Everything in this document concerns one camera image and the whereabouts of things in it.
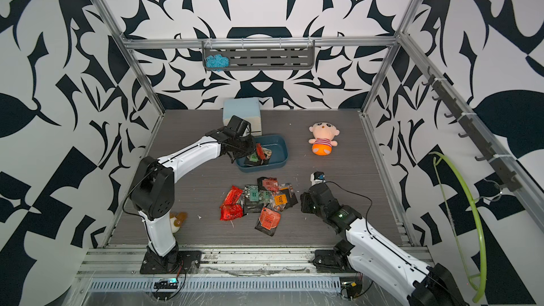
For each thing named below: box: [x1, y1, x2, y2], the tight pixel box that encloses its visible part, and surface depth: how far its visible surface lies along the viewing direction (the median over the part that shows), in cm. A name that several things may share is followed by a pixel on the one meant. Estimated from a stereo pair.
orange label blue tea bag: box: [274, 187, 299, 212], surface depth 89 cm
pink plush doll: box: [308, 121, 340, 156], surface depth 104 cm
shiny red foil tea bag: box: [219, 185, 243, 208], surface depth 89 cm
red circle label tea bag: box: [255, 206, 282, 237], surface depth 85 cm
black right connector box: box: [340, 276, 363, 299], surface depth 73 cm
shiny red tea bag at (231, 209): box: [219, 198, 244, 221], surface depth 85 cm
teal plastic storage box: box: [235, 134, 289, 173], surface depth 103 cm
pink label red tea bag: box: [257, 176, 280, 194], surface depth 93 cm
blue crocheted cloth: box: [205, 53, 230, 72], surface depth 93 cm
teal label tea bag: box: [242, 184, 273, 214], surface depth 88 cm
